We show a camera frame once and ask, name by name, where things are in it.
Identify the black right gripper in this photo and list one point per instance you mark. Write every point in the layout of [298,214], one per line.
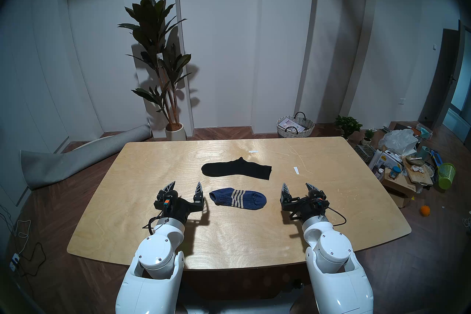
[300,208]

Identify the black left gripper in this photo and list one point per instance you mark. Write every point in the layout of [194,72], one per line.
[184,206]

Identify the blue beige-striped ankle sock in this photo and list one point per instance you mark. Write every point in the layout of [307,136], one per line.
[224,196]

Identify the black ankle sock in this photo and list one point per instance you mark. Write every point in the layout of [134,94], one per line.
[235,168]

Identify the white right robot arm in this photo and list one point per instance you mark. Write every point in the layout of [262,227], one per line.
[335,254]

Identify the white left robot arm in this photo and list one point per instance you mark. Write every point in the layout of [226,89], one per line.
[158,254]

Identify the white plant pot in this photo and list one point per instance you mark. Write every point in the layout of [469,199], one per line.
[176,133]

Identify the magazine in basket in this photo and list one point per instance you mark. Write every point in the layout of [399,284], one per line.
[292,125]

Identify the small dark bottle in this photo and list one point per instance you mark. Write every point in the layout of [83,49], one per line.
[379,174]

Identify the small bushy potted plant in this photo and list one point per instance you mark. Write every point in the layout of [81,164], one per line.
[347,123]

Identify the tiny potted plant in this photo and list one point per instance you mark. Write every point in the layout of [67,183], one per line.
[368,134]

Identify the white box yellow label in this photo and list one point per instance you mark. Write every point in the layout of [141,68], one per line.
[390,160]

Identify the blue-lidded jar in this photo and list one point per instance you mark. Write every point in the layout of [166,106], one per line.
[395,172]

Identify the brown cardboard box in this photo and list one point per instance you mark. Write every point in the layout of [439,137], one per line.
[399,192]

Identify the clear crumpled plastic bag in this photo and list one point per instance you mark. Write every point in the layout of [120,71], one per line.
[399,140]

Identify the wooden cutting board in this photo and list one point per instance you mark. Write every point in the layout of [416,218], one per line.
[419,175]

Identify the orange ball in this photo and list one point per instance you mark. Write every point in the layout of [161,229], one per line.
[425,210]

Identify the rolled grey carpet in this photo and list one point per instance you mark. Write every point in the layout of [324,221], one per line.
[55,166]

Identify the teal cup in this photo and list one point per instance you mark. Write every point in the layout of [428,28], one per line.
[425,153]

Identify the blue flat box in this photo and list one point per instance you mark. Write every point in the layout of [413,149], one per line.
[437,158]

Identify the green plastic mesh basket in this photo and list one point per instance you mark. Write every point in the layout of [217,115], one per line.
[446,174]

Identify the tall dark-leaved plant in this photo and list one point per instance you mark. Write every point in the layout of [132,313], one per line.
[151,22]

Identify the white power strip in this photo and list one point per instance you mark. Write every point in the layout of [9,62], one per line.
[14,261]

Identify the dark wooden door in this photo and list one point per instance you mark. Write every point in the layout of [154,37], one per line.
[441,74]

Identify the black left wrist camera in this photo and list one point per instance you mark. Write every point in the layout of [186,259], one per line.
[166,203]

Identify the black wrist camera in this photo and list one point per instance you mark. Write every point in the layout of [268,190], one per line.
[166,203]
[319,203]

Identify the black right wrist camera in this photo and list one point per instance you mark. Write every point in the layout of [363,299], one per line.
[319,203]

